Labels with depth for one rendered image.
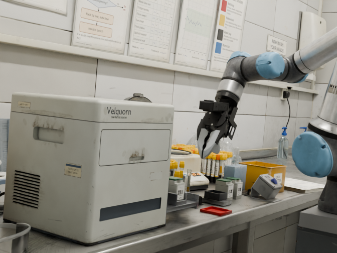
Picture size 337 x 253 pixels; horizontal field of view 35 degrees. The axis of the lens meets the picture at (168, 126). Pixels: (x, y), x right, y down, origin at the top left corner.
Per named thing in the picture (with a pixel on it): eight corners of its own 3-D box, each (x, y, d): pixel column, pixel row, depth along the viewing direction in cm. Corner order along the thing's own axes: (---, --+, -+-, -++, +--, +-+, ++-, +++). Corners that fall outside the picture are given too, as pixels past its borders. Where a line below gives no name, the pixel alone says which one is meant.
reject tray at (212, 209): (220, 216, 148) (220, 213, 148) (199, 211, 152) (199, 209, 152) (231, 213, 153) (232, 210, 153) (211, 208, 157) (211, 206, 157)
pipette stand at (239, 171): (236, 196, 181) (238, 167, 181) (218, 193, 185) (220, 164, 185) (248, 193, 190) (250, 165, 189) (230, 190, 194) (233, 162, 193)
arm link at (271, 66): (292, 52, 156) (264, 58, 165) (268, 48, 149) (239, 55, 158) (294, 79, 156) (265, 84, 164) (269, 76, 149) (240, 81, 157)
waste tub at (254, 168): (268, 195, 189) (271, 167, 189) (235, 188, 197) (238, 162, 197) (284, 192, 200) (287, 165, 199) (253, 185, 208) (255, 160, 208)
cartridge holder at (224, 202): (223, 206, 162) (224, 195, 161) (198, 201, 167) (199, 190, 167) (231, 204, 166) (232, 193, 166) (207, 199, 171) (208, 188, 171)
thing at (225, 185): (226, 202, 170) (228, 181, 169) (213, 199, 172) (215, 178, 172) (232, 200, 173) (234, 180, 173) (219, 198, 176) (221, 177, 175)
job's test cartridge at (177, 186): (175, 205, 138) (177, 181, 137) (160, 202, 140) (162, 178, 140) (183, 203, 141) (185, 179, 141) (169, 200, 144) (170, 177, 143)
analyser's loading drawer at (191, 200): (154, 219, 128) (155, 198, 128) (132, 214, 132) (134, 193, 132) (197, 209, 145) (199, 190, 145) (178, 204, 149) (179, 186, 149)
